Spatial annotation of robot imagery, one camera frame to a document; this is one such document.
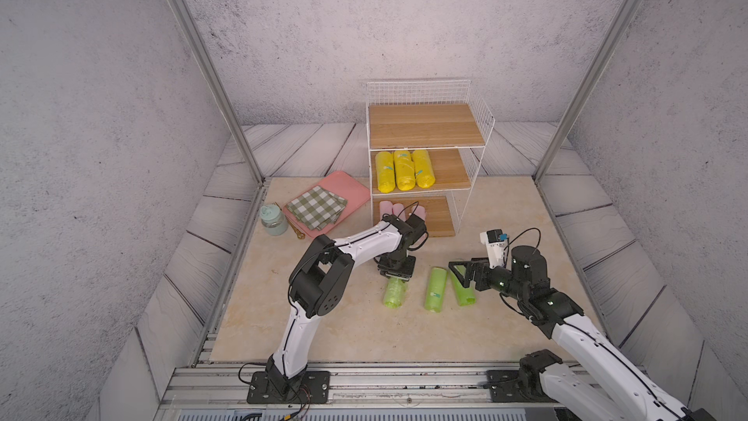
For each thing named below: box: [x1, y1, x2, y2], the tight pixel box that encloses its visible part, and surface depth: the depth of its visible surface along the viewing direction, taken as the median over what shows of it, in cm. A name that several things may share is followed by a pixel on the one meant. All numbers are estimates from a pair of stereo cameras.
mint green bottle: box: [259, 203, 289, 236], surface depth 101 cm
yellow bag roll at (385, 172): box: [374, 151, 397, 194], surface depth 86 cm
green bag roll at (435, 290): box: [424, 267, 448, 313], surface depth 90 cm
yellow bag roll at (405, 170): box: [393, 150, 416, 192], surface depth 86 cm
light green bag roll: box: [383, 276, 408, 309], surface depth 88 cm
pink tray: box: [282, 170, 372, 238], surface depth 113 cm
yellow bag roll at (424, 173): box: [411, 149, 436, 190], surface depth 86 cm
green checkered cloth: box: [286, 185, 348, 231], surface depth 113 cm
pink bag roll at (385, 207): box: [378, 200, 393, 222], surface depth 107 cm
